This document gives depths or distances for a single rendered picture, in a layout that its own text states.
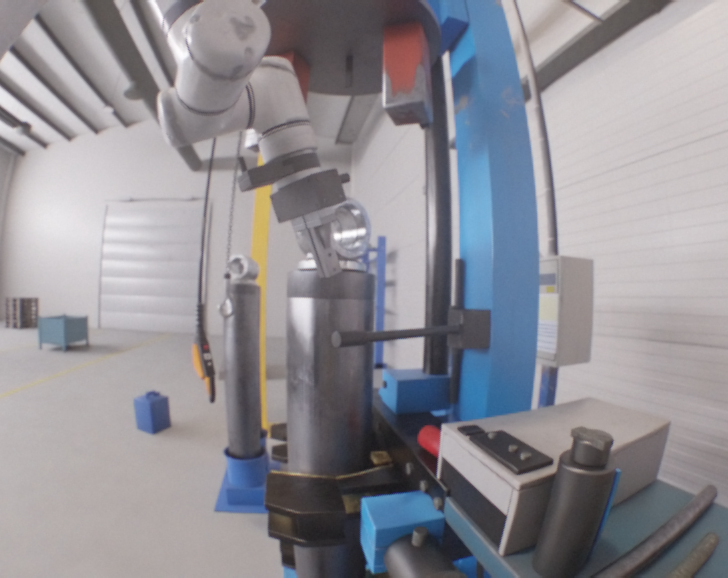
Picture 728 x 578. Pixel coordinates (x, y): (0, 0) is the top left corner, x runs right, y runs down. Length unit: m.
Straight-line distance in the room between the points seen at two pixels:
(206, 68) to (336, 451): 0.74
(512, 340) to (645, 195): 1.77
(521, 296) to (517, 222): 0.19
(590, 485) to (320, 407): 0.56
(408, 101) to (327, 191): 0.43
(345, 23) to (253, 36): 0.68
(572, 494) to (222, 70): 0.57
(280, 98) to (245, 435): 1.99
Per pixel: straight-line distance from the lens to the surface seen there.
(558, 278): 1.28
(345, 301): 0.73
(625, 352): 2.52
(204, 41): 0.35
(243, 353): 2.09
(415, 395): 1.01
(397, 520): 0.65
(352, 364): 0.75
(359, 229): 0.85
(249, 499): 2.44
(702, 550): 0.59
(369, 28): 1.04
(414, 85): 0.87
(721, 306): 2.19
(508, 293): 0.89
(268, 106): 0.52
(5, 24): 0.68
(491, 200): 0.90
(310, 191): 0.48
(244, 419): 2.20
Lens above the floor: 1.42
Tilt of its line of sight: 1 degrees up
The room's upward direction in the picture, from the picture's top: 1 degrees clockwise
